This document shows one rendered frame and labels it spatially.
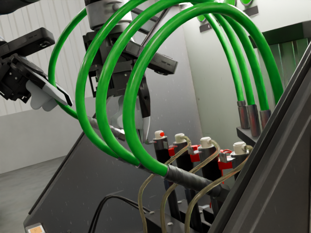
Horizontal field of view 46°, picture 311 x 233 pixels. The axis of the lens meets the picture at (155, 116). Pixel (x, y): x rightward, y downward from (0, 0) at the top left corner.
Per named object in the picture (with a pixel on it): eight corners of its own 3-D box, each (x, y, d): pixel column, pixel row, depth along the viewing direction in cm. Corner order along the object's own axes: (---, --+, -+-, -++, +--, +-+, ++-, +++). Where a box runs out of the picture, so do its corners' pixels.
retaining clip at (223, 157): (226, 163, 46) (224, 153, 46) (218, 161, 48) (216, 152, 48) (246, 156, 48) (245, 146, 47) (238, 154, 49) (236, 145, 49)
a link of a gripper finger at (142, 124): (119, 149, 66) (108, 99, 65) (148, 141, 69) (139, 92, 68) (125, 151, 64) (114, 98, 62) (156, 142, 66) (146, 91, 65)
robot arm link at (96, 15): (119, 6, 70) (135, -5, 62) (124, 31, 70) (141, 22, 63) (80, 11, 67) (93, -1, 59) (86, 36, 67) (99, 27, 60)
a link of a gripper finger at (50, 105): (64, 124, 79) (31, 98, 80) (80, 101, 79) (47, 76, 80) (58, 124, 76) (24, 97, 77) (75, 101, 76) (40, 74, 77)
